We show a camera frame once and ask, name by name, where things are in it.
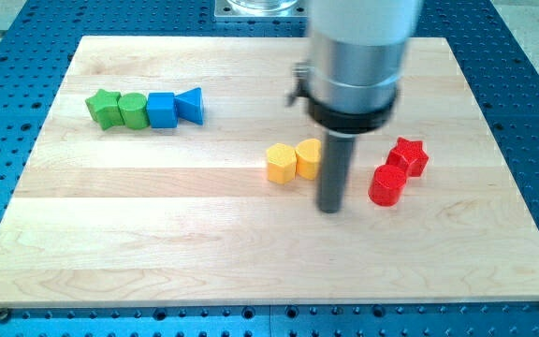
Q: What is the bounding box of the yellow pentagon block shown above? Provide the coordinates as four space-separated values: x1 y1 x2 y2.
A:
266 143 297 184

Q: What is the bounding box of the green cylinder block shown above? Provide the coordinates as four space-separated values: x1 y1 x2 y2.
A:
118 93 150 129

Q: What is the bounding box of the green star block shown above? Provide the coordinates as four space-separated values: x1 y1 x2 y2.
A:
85 89 124 130

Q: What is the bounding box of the blue triangle block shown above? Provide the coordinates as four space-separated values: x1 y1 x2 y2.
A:
175 87 204 125

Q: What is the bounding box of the red cylinder block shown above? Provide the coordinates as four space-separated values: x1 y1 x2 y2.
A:
368 164 407 207

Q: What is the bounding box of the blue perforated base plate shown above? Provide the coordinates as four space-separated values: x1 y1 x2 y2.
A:
0 0 539 337

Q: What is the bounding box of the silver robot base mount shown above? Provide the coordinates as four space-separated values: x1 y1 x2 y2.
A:
214 0 307 19

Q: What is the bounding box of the yellow heart block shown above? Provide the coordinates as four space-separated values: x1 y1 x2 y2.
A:
295 139 321 180

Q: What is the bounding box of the blue cube block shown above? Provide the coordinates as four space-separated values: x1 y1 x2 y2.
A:
146 93 178 128

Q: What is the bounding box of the red star block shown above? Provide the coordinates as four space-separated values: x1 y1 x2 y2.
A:
386 137 430 177

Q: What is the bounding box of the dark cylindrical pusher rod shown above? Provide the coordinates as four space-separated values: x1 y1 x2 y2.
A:
316 131 356 213

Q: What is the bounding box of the wooden board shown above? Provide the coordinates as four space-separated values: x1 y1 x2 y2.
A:
0 36 539 308

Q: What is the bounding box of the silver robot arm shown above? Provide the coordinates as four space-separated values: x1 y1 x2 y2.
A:
289 0 423 213

